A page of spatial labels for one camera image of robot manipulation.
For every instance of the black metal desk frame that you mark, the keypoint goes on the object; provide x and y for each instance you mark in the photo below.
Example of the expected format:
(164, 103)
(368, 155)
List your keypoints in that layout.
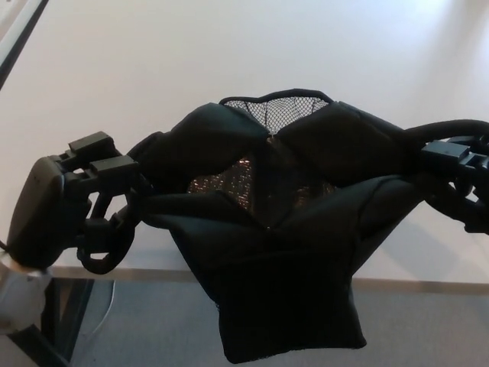
(65, 313)

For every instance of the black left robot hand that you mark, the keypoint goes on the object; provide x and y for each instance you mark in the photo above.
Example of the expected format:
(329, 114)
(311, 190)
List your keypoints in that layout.
(38, 214)

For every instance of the black fabric lunch bag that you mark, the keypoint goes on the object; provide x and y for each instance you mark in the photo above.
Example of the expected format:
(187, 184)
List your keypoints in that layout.
(282, 237)

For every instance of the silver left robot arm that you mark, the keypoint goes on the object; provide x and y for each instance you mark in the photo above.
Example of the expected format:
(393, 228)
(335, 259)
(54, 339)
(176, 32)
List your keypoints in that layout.
(19, 298)

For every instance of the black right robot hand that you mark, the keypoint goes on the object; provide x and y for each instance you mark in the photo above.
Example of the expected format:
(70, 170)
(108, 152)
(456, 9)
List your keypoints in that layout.
(447, 151)

